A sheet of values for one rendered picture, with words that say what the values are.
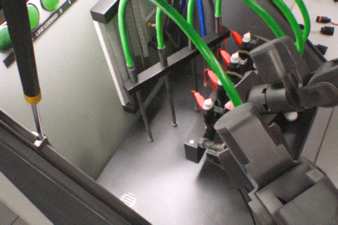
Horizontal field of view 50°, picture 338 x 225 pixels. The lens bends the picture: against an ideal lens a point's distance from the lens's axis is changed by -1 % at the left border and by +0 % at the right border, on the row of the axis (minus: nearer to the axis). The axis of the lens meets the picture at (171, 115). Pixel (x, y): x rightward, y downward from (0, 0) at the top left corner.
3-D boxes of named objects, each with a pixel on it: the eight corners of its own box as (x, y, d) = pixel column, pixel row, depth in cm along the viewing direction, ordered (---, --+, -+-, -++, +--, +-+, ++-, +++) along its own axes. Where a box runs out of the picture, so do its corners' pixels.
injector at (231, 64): (242, 117, 106) (246, 66, 90) (226, 112, 108) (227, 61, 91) (246, 110, 108) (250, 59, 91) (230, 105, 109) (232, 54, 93)
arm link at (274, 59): (339, 101, 54) (349, 81, 61) (309, 30, 52) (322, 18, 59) (268, 120, 62) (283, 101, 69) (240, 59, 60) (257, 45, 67)
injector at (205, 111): (220, 161, 98) (219, 114, 82) (203, 155, 100) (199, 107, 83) (224, 153, 100) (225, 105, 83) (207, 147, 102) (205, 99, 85)
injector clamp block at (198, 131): (219, 185, 101) (219, 157, 89) (187, 171, 105) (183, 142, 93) (262, 97, 118) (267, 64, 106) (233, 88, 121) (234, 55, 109)
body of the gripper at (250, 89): (247, 71, 72) (273, 64, 66) (273, 111, 75) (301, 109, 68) (226, 91, 70) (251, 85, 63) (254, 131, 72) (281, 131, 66)
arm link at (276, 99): (298, 117, 60) (319, 101, 62) (281, 80, 59) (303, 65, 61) (269, 119, 66) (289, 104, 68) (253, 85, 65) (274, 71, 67)
